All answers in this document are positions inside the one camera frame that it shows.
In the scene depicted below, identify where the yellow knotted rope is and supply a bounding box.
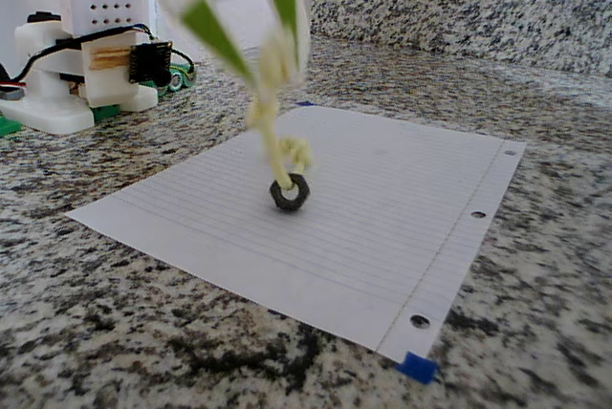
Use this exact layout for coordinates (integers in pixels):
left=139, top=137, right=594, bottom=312
left=244, top=35, right=317, bottom=190

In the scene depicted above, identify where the granite backsplash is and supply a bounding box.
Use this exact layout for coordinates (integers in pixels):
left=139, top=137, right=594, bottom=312
left=309, top=0, right=612, bottom=76

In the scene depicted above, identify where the lined paper sheet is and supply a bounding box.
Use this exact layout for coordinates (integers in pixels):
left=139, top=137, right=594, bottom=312
left=65, top=105, right=527, bottom=365

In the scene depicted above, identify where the green ring-shaped clamp handle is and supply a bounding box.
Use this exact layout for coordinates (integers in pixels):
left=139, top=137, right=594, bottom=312
left=157, top=62, right=197, bottom=95

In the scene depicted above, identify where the black camera circuit board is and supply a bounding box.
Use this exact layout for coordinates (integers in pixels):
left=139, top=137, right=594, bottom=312
left=127, top=40, right=174, bottom=88

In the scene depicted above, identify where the black base cable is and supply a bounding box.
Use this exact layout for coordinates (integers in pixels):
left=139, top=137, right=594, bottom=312
left=0, top=21, right=197, bottom=90

